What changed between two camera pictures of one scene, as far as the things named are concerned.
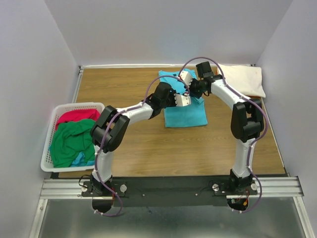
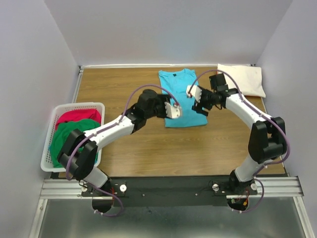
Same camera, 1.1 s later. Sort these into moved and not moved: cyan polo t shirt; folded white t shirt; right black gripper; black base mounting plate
Moved: right black gripper
Not moved: cyan polo t shirt; black base mounting plate; folded white t shirt
